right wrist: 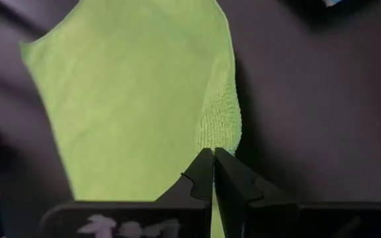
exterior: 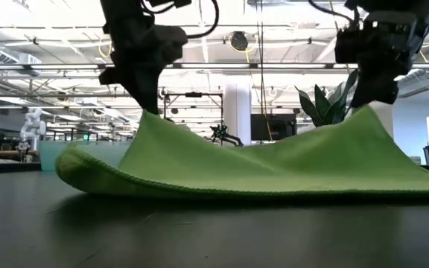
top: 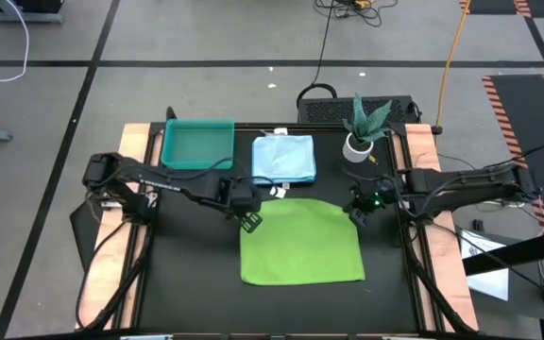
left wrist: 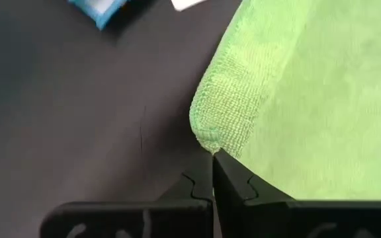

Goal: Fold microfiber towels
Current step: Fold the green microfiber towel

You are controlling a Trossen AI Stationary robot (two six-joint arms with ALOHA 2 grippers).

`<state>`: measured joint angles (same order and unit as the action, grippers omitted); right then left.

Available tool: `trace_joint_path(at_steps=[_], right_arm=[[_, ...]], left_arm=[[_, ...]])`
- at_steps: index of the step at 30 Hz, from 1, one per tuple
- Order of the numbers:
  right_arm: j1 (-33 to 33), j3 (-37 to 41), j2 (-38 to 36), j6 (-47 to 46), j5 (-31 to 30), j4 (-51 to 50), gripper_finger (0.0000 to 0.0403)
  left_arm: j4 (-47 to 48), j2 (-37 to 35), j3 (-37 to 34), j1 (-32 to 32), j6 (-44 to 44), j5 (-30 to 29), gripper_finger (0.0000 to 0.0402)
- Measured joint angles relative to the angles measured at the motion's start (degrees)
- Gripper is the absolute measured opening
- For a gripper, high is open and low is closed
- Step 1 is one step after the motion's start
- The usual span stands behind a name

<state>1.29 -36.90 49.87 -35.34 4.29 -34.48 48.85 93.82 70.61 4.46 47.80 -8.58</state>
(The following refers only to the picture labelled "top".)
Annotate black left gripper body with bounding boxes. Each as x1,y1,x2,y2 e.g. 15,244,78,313
229,181,262,218

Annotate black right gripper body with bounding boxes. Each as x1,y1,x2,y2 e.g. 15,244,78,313
347,178,399,214

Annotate green microfiber towel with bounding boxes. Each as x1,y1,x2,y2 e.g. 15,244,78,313
239,197,366,287

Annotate light blue teal-edged towel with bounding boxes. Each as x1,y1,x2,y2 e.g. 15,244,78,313
251,134,318,184

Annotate green plant in white pot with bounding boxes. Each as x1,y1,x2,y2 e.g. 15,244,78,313
341,92,395,164

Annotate teal plastic tray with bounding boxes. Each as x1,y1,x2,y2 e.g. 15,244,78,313
161,117,236,170

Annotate wooden side board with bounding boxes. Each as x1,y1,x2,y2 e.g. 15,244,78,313
403,123,480,332
76,123,162,331

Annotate black perforated computer case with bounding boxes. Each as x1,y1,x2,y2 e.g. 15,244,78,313
297,95,419,125

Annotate white paper sheet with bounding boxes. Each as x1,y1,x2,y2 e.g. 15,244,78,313
459,228,511,302

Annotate black flat panel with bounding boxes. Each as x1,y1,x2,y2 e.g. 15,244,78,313
67,197,111,269

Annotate large hazard-striped floor mat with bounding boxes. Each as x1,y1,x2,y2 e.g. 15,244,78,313
482,74,544,233

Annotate grey desk foot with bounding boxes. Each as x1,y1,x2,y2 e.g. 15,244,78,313
0,0,65,26

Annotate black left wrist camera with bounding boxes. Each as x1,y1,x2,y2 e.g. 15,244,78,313
214,177,235,205

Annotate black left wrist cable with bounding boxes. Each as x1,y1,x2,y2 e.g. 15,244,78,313
158,157,279,188

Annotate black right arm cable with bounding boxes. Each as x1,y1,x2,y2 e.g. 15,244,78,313
399,226,479,335

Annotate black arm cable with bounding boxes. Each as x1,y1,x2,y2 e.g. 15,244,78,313
74,219,158,332
399,226,479,335

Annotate black hanging cable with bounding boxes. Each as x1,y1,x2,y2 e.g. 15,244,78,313
295,0,340,111

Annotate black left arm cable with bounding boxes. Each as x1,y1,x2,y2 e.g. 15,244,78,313
74,219,158,332

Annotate yellow hanging cable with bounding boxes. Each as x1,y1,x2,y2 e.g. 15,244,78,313
433,0,472,137

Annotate tangled black cable bundle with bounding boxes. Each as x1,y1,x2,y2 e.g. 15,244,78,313
313,0,400,28

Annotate white floor cable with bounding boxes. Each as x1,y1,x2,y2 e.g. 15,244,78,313
0,0,30,84

